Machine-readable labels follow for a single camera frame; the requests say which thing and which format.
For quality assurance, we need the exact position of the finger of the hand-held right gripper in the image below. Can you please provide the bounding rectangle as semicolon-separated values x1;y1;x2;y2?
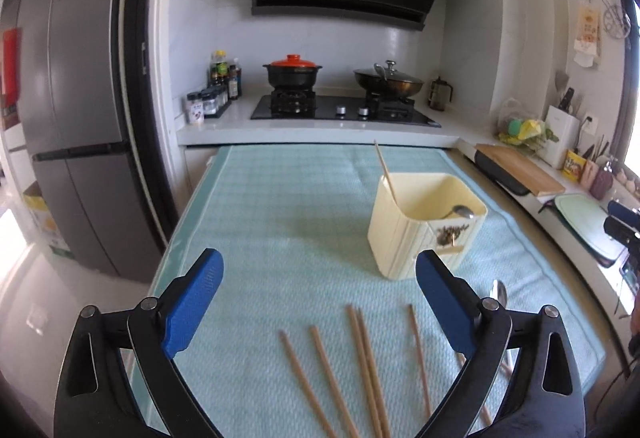
608;199;640;219
603;216;640;247

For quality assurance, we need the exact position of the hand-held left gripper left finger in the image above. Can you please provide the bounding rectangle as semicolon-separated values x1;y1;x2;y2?
54;248;224;438

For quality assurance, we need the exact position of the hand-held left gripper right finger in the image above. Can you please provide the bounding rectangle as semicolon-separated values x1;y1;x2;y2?
416;249;587;438

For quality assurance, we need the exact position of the metal spoon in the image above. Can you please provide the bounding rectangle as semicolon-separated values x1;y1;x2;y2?
439;204;476;220
490;279;516;381

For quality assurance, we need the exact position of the wooden chopstick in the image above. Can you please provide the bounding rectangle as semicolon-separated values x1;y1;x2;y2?
308;325;360;438
374;140;402;215
347;304;383;438
278;329;337;438
407;303;432;417
355;308;392;438

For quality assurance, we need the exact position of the cream plastic utensil holder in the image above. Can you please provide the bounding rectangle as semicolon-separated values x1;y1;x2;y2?
367;172;488;280

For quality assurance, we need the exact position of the purple soap dispenser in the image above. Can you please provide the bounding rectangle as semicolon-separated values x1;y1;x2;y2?
589;157;621;199

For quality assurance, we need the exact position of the yellow can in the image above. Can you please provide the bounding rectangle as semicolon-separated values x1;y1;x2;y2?
563;149;586;182

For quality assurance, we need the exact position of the white knife block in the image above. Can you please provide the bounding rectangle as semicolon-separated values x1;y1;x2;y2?
542;105;581;169

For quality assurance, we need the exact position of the wooden cutting board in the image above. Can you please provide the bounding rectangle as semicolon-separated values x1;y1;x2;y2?
474;143;566;198

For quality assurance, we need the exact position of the teal woven table mat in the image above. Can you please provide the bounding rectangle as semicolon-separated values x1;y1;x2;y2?
131;144;608;438

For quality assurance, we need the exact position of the black tray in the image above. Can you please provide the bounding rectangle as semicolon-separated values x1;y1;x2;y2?
473;151;531;197

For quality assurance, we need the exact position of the window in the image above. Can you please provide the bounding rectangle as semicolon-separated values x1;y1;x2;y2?
616;0;640;169

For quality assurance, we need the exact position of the clear plastic bag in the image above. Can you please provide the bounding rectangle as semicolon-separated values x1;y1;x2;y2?
497;98;527;139

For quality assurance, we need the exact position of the yellow and white cardboard box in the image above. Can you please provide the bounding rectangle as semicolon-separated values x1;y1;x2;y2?
22;182;72;260

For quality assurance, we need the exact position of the row of spice jars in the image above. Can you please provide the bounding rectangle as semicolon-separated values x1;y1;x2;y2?
186;85;232;125

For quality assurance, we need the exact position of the glass french press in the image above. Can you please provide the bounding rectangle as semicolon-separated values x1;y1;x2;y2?
427;76;454;112

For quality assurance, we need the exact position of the dark sauce bottle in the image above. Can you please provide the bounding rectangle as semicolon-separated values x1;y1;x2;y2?
227;59;244;100

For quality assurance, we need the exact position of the black gas stove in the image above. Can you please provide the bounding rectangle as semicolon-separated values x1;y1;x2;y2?
250;93;443;129

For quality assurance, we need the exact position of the dark wok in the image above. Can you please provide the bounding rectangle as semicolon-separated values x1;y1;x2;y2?
353;68;426;100

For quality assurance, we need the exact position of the green label oil bottle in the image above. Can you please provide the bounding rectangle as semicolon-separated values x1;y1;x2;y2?
210;50;229;87

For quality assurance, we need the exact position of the grey refrigerator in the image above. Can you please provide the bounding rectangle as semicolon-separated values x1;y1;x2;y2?
0;0;173;281

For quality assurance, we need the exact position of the black clay pot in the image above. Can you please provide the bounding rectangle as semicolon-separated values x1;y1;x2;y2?
262;63;324;92

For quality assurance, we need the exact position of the glass wok lid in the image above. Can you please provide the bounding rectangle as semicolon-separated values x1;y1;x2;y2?
357;60;416;84

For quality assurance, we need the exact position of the orange pot lid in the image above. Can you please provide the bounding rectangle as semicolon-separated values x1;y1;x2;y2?
269;54;317;68

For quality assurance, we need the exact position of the red paper sheet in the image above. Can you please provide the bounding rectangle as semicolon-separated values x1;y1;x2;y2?
1;27;24;130

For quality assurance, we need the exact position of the hanging wall calendar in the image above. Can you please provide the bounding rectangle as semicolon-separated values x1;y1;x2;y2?
573;0;601;67

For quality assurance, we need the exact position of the wire trivet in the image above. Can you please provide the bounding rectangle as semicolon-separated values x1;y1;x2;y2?
602;0;632;39

